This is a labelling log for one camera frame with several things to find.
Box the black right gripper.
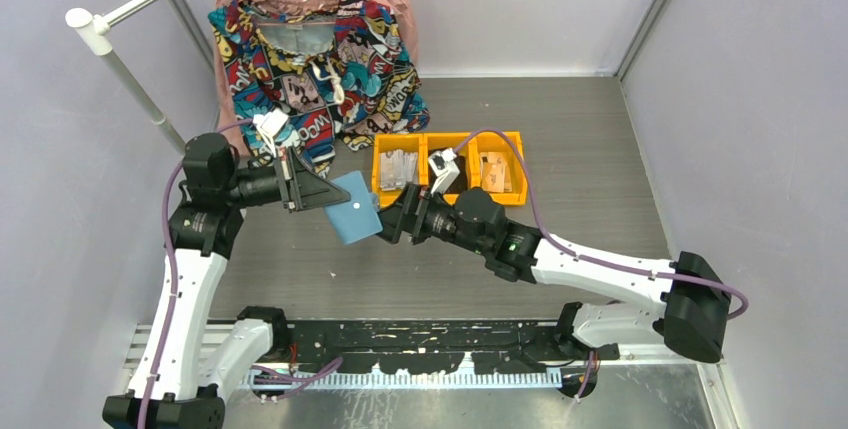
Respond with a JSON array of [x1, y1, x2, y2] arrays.
[[359, 183, 489, 256]]

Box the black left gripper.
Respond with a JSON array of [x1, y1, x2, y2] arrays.
[[223, 146, 351, 212]]

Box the blue leather card holder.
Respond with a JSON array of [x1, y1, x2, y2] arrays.
[[324, 171, 383, 245]]

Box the yellow three-compartment bin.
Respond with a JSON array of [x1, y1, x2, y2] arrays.
[[370, 131, 528, 207]]

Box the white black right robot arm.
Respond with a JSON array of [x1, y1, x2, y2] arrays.
[[378, 184, 731, 363]]

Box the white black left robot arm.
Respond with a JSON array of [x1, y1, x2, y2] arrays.
[[102, 133, 351, 428]]

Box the silver cards stack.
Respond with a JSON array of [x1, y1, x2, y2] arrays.
[[378, 149, 419, 192]]

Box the black cards stack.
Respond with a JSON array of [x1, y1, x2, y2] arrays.
[[456, 150, 480, 192]]

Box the orange cards stack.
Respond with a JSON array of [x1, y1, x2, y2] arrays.
[[480, 151, 512, 193]]

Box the colourful comic print shorts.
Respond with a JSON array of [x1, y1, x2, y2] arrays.
[[208, 0, 430, 175]]

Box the white metal clothes rack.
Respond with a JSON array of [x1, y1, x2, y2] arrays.
[[65, 0, 186, 155]]

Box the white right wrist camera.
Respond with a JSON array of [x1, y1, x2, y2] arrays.
[[428, 148, 460, 195]]

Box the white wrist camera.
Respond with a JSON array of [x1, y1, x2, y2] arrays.
[[428, 148, 460, 195], [253, 109, 301, 158]]

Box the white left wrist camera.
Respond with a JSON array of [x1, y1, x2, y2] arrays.
[[253, 109, 301, 158]]

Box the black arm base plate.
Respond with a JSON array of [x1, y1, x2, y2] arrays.
[[258, 319, 589, 375]]

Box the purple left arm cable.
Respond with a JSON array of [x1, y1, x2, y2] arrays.
[[135, 117, 344, 429]]

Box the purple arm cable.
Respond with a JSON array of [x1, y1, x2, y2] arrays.
[[135, 117, 344, 429], [450, 129, 750, 403]]

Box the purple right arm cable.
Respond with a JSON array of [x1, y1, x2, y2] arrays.
[[450, 129, 750, 403]]

